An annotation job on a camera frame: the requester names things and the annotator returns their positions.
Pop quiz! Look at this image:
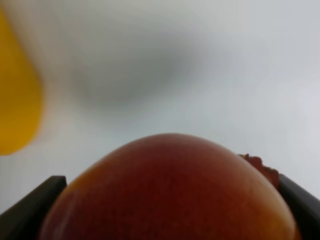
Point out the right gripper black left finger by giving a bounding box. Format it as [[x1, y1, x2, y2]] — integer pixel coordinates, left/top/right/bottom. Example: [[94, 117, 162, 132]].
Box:
[[0, 175, 67, 240]]

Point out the yellow mango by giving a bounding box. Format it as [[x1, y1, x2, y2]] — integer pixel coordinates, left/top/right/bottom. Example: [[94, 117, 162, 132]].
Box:
[[0, 7, 44, 156]]

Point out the red peach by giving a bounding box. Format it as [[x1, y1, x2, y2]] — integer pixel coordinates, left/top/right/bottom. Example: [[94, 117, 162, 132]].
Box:
[[37, 134, 301, 240]]

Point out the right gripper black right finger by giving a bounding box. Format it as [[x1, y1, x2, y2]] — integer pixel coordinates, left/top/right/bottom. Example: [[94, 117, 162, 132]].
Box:
[[279, 174, 320, 240]]

